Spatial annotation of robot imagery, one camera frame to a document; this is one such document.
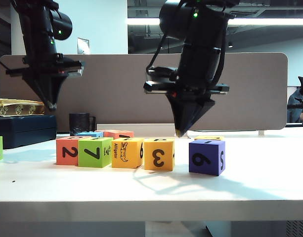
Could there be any blue block fish picture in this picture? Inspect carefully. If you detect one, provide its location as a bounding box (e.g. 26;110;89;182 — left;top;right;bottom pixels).
76;131;104;138

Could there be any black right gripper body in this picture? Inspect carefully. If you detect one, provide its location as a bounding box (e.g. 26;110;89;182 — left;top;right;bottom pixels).
143;79;230;99

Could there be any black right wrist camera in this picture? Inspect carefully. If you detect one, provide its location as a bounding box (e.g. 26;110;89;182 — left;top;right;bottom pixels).
146;66;178;83

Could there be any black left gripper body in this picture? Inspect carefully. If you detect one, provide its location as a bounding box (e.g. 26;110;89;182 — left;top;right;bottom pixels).
4;53;85;80

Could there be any dark blue case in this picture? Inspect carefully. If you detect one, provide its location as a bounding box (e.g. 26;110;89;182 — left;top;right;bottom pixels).
0;115;57;150

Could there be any black mug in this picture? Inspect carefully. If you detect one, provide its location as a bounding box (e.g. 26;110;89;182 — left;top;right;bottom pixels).
69;113;96;138

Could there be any yellow block letter E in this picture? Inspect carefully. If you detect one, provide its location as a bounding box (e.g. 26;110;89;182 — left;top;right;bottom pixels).
111;137;144;169

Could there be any wall poster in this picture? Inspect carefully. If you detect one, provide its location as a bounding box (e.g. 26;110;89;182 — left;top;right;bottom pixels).
77;38;90;55

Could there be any brown desk partition panel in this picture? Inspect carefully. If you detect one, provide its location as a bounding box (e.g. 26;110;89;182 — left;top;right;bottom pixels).
0;52;288;131

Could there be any orange-red block letter D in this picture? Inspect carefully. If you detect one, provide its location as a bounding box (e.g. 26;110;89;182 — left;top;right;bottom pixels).
56;136;92;166

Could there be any yellow block letter P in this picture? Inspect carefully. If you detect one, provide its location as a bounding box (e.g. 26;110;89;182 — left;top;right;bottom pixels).
143;138;175;171

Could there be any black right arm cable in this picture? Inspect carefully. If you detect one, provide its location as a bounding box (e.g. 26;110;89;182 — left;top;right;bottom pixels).
145;34;169;75

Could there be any yellow block letter T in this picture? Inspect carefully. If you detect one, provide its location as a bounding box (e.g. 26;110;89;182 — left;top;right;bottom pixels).
194;135;225;141

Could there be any purple block number 6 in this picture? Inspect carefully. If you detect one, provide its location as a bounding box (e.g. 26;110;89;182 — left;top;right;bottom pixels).
188;139;226;177

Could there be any white ceiling light strip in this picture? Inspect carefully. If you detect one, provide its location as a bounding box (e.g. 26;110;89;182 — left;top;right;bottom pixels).
128;17;303;26

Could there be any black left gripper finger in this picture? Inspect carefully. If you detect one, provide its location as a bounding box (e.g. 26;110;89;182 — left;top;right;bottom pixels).
50;75;68;111
22;76;53;111

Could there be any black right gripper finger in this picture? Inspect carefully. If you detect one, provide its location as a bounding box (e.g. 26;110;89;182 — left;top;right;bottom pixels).
166;95;189;137
183;98;216;136

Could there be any person in dark jacket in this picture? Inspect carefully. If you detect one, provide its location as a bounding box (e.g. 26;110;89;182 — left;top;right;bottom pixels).
286;87;303;124

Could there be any green block letter E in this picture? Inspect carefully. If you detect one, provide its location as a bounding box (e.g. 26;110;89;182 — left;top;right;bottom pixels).
78;137;114;168

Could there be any beige cable tray flap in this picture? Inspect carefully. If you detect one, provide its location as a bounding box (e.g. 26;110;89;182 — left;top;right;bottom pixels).
96;123;189;138

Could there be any orange-red block letter M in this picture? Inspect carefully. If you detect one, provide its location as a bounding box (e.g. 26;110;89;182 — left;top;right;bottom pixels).
103;130;134;139

